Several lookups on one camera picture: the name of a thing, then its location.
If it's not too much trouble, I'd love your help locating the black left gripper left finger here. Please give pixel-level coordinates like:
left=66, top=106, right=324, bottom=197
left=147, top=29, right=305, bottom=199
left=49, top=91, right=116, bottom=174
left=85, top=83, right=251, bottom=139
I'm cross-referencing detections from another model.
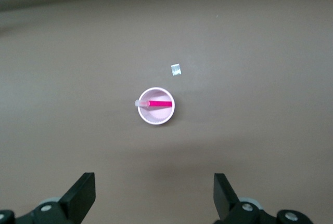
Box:
left=0, top=172, right=96, bottom=224

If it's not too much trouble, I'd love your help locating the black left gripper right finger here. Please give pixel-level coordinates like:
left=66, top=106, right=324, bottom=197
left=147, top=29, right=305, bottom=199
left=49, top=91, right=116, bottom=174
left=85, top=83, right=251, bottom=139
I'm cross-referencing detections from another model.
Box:
left=213, top=173, right=313, bottom=224

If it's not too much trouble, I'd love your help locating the pink marker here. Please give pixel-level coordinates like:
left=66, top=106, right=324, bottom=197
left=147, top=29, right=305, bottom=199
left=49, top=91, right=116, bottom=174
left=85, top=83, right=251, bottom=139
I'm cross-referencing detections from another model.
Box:
left=134, top=99, right=173, bottom=109

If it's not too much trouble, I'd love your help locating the pink plastic cup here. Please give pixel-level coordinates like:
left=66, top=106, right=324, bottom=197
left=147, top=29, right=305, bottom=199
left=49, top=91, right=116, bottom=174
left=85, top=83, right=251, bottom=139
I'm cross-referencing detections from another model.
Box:
left=137, top=86, right=176, bottom=126

